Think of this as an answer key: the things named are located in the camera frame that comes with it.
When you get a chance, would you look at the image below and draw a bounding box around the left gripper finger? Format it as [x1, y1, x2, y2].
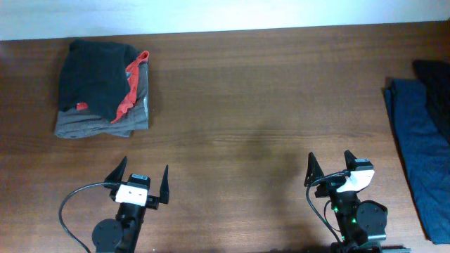
[104, 156, 127, 183]
[159, 164, 169, 205]

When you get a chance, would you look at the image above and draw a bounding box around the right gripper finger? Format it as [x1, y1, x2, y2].
[304, 152, 324, 187]
[344, 150, 356, 171]

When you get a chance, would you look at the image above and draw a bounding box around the black polo shirt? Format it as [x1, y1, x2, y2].
[412, 60, 449, 142]

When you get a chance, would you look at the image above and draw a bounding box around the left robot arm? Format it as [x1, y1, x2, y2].
[91, 157, 169, 253]

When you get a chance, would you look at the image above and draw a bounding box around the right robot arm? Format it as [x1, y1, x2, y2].
[304, 150, 411, 253]

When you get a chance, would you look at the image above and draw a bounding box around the folded grey garment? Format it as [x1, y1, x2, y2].
[54, 63, 149, 139]

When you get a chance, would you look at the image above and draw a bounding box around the blue garment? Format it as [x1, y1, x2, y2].
[383, 79, 449, 244]

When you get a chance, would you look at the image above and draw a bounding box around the folded black garment on stack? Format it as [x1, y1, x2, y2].
[58, 39, 139, 122]

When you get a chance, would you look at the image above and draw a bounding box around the folded red garment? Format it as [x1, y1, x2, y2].
[75, 51, 149, 123]

